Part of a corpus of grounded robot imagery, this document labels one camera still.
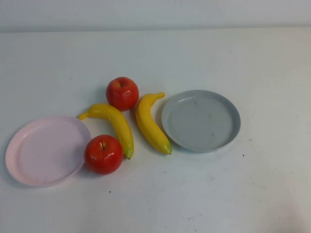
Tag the yellow banana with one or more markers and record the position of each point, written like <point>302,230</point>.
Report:
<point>116,121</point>
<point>148,121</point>

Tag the red apple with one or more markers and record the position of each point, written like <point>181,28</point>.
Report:
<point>103,157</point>
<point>122,95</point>

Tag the grey round plate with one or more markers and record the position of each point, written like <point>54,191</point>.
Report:
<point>201,121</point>

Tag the pink round plate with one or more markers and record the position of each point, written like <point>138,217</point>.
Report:
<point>46,155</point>

